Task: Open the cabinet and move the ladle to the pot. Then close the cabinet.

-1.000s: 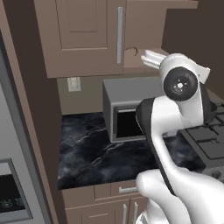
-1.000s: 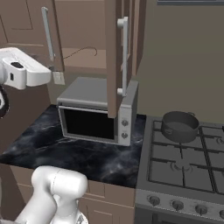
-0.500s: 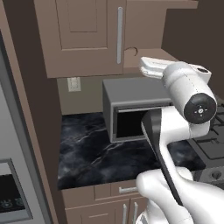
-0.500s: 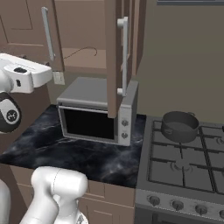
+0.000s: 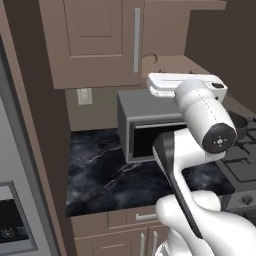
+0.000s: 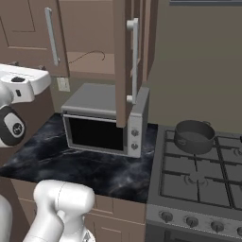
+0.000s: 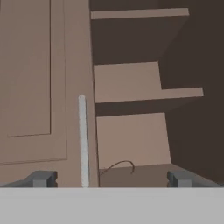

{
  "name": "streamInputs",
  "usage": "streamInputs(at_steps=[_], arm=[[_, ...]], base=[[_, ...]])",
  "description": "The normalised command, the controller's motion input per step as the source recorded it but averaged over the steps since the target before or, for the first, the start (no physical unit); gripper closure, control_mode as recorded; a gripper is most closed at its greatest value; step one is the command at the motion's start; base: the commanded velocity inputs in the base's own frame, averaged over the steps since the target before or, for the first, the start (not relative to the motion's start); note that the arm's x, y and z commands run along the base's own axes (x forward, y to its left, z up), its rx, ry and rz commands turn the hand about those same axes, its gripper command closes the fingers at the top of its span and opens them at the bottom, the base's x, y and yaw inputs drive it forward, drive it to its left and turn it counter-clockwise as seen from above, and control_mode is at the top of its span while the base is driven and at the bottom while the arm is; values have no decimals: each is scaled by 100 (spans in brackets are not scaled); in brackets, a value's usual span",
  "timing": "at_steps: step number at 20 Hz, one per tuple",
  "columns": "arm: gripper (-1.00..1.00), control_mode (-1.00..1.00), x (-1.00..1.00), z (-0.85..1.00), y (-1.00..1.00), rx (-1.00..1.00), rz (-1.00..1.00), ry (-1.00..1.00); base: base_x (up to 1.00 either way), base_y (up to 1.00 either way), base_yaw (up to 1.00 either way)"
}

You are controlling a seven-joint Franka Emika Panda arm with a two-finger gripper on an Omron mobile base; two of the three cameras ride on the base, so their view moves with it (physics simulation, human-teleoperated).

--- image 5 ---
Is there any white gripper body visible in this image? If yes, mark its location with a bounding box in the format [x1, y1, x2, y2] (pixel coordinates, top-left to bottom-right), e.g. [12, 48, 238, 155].
[146, 72, 215, 99]

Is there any brown upper cabinet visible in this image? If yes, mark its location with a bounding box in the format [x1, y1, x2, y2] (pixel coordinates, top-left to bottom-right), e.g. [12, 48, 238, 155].
[143, 0, 228, 58]

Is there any brown upper cabinet door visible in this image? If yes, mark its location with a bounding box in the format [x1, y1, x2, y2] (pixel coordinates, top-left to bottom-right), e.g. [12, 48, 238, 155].
[38, 0, 145, 90]

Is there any brown cabinet door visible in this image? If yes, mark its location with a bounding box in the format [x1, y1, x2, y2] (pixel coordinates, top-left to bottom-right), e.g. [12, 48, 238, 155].
[73, 227, 149, 256]
[146, 224, 170, 256]
[38, 0, 145, 90]

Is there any dark grey pot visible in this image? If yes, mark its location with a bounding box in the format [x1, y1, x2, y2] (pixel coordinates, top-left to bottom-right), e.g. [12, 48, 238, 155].
[227, 110, 250, 140]

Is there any brown lower cabinet door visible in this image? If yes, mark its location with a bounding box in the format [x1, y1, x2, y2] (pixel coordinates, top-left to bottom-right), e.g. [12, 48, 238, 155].
[73, 227, 149, 256]
[146, 224, 170, 256]

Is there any grey microwave oven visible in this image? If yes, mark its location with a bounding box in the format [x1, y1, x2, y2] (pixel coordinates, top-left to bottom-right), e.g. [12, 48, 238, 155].
[116, 88, 188, 165]

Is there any black hob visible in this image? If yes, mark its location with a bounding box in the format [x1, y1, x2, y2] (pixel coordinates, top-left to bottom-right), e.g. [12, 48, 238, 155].
[214, 116, 256, 218]

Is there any brown tall side panel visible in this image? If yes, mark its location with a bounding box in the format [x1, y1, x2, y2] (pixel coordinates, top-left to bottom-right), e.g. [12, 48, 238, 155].
[0, 0, 76, 256]

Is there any brown drawer front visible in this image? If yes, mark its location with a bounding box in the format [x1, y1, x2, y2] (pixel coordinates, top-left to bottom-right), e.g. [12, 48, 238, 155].
[126, 205, 162, 227]

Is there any grey fridge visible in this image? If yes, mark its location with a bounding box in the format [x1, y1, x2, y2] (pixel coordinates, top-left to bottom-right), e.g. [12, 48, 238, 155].
[0, 34, 52, 256]

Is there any silver cabinet door handle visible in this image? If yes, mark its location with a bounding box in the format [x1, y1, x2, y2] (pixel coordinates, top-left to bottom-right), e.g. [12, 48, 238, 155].
[133, 7, 142, 74]

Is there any white wall outlet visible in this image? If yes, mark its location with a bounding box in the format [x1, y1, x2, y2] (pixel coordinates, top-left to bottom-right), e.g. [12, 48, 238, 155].
[76, 87, 94, 106]

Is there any silver drawer handle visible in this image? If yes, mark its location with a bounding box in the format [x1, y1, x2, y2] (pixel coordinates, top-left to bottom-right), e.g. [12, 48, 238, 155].
[135, 213, 158, 222]

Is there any silver lower door handle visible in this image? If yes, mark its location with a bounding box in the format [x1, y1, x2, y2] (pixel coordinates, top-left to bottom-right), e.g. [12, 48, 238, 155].
[139, 232, 146, 256]
[151, 230, 159, 256]

